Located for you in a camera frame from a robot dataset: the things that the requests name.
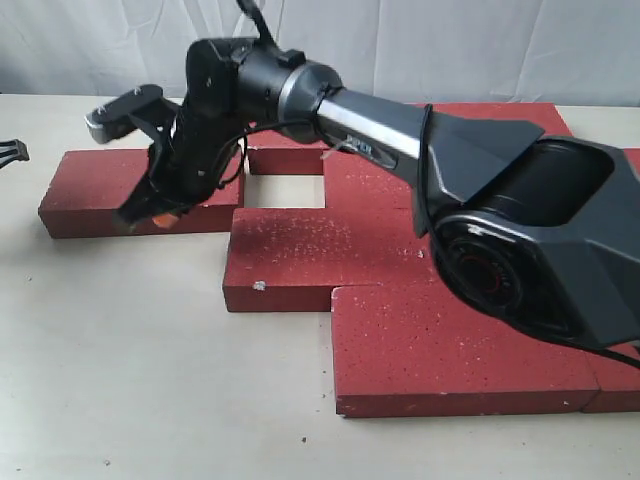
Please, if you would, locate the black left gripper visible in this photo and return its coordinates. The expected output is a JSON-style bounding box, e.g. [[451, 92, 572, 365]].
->
[[0, 139, 29, 168]]

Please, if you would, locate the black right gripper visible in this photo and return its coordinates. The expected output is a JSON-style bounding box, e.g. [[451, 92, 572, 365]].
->
[[116, 99, 243, 230]]

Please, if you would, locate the speckled white-flecked red brick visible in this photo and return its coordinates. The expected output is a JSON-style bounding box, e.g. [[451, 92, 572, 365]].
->
[[222, 208, 438, 313]]

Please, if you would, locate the angled red brick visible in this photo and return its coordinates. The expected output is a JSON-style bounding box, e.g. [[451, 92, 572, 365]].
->
[[323, 153, 411, 210]]

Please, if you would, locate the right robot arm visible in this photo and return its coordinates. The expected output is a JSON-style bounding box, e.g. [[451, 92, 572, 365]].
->
[[99, 38, 639, 351]]

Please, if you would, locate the right middle-row red brick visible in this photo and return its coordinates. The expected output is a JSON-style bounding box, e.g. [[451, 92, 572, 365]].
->
[[623, 148, 640, 178]]

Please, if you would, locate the white fabric backdrop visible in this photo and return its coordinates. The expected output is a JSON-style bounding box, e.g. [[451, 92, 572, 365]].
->
[[1, 1, 639, 106]]

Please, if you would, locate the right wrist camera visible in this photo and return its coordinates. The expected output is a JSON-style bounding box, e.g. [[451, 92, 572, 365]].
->
[[84, 84, 180, 145]]

